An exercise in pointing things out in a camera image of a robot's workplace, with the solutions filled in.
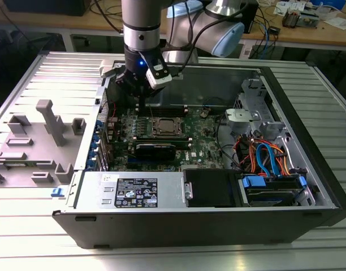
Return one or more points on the green motherboard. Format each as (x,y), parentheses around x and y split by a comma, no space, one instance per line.
(201,135)

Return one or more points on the silver square CPU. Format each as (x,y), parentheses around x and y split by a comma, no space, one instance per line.
(166,126)

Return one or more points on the blue plastic clip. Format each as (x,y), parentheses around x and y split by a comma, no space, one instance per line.
(57,192)

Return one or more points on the large black equipment box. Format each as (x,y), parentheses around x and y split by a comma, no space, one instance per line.
(48,7)

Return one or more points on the blue disk carrier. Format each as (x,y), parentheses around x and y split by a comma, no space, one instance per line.
(253,181)

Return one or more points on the white packet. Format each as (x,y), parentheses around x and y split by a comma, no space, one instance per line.
(281,7)

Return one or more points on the black plastic cover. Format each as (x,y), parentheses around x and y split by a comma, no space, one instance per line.
(209,189)

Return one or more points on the silver power supply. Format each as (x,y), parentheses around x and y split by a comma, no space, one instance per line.
(88,192)

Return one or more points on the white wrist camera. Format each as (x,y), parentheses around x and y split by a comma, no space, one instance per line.
(159,80)

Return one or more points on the silver coin battery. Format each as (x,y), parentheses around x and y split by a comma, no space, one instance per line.
(203,113)

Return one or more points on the black and grey PC case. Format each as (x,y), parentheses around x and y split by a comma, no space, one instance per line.
(190,228)

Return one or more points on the metal heatsink cooler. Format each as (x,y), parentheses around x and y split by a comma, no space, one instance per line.
(291,18)

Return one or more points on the grey electronic device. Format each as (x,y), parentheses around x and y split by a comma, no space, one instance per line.
(308,18)

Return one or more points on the small black box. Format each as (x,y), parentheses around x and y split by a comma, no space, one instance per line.
(274,30)

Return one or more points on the silver drive cage bracket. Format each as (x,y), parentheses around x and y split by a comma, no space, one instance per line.
(241,115)

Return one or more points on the grey parts rack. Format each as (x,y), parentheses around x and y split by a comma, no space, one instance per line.
(37,149)

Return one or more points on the blue card retainer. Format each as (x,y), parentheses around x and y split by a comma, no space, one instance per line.
(94,139)

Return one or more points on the dark hard disk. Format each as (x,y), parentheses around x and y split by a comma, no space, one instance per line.
(272,194)

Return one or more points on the white paper sheet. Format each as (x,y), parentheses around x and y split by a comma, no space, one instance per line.
(339,22)

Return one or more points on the tall black box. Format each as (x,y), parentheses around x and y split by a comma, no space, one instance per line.
(253,19)

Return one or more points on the black graphics card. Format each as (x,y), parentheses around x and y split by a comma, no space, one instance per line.
(156,153)

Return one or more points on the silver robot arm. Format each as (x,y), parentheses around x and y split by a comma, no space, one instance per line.
(140,17)

